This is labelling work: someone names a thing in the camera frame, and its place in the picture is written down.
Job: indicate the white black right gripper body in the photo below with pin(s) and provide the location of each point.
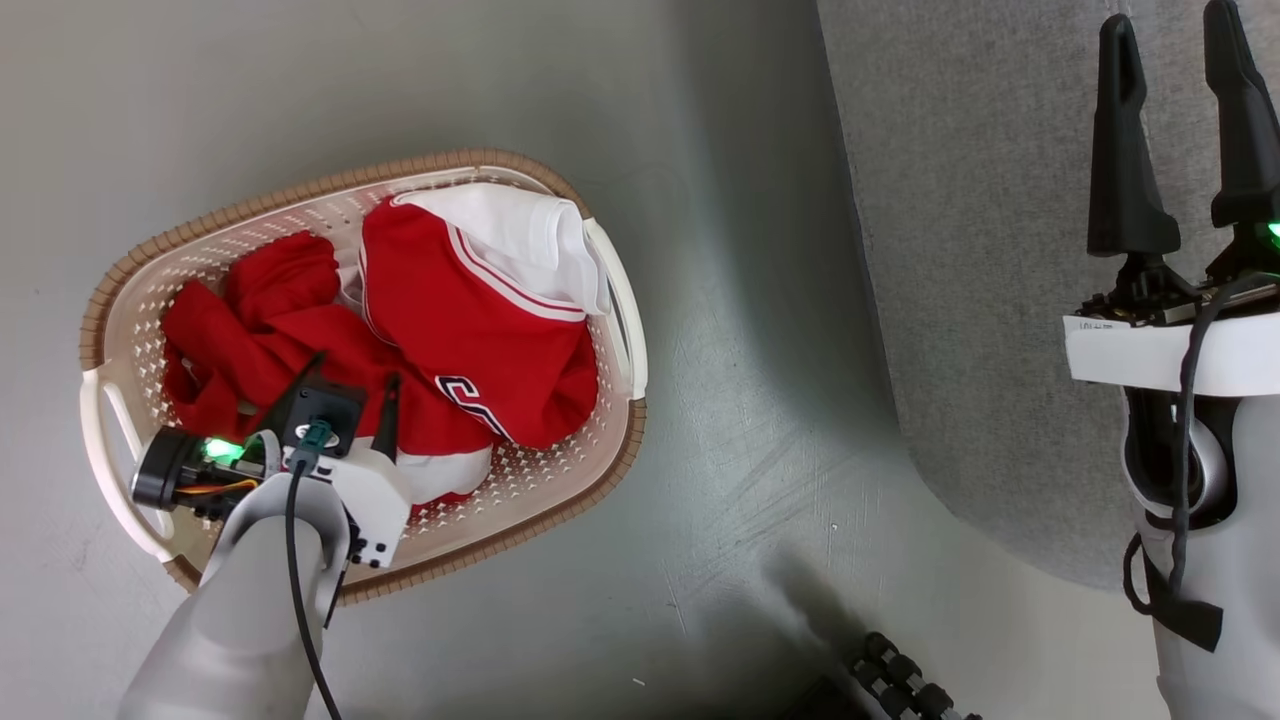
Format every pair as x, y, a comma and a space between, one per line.
1150, 350

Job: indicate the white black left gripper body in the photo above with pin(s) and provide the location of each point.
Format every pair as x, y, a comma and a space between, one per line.
375, 505

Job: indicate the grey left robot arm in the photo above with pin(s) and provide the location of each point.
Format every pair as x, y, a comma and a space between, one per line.
230, 640

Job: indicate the white cloth garment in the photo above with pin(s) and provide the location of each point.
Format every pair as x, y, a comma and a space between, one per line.
520, 230

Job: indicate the plain red crumpled garment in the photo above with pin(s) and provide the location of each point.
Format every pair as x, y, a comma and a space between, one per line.
250, 320

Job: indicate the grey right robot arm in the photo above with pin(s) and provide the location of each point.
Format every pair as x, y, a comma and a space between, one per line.
1240, 560

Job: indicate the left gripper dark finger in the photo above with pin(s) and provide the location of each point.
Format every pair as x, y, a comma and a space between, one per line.
388, 420
290, 400

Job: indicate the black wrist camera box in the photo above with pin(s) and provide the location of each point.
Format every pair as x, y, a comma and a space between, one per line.
332, 418

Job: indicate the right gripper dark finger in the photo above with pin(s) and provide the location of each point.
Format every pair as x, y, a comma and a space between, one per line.
1245, 130
1125, 170

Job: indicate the beige perforated plastic laundry basket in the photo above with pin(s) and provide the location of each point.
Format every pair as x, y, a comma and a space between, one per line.
560, 480

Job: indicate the red jersey with white trim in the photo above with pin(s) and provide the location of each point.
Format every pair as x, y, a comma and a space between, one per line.
470, 320

